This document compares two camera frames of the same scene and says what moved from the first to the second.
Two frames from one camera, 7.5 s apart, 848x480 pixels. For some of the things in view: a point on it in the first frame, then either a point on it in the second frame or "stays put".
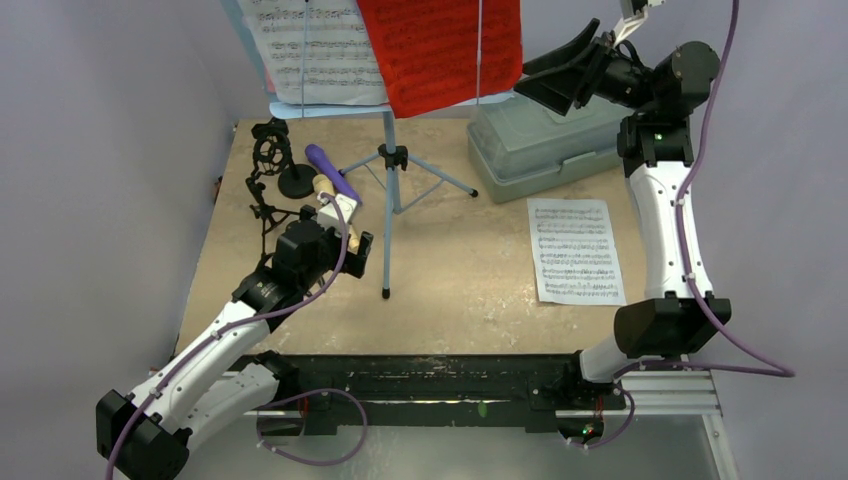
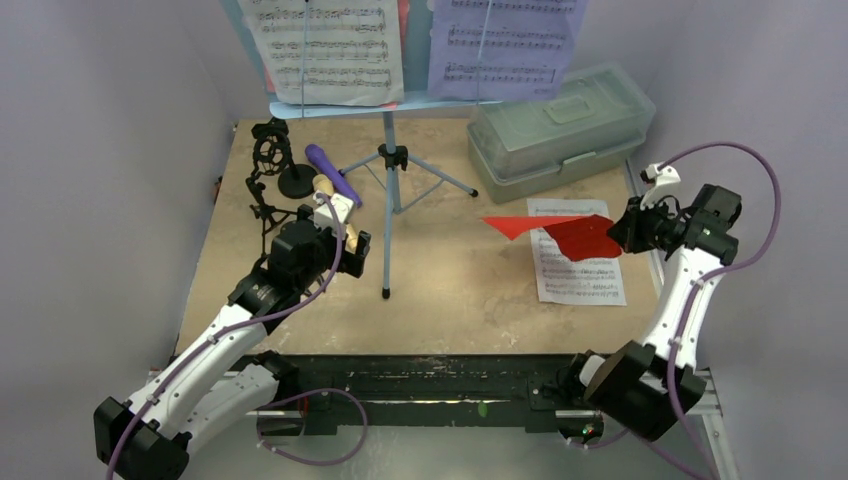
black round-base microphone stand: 272,152 stays put
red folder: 426,50 → 581,237
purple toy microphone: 320,158 stays put
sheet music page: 573,252 stays put
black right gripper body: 591,69 → 626,226
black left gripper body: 331,247 stays put
